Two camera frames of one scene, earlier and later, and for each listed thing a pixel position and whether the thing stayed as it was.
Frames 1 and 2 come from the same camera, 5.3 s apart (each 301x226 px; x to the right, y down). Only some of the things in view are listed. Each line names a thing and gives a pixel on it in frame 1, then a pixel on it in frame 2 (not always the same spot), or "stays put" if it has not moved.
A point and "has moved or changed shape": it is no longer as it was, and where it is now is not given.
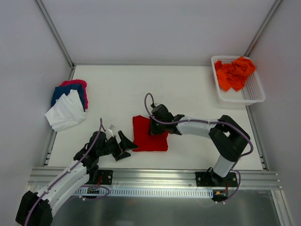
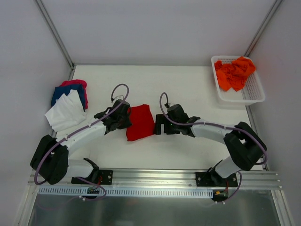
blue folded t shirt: x=59 y=91 stays put
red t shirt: x=145 y=141 has moved or changed shape
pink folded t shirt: x=84 y=85 stays put
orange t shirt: x=234 y=75 stays put
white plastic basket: x=253 y=91 stays put
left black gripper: x=118 y=146 → x=124 y=114
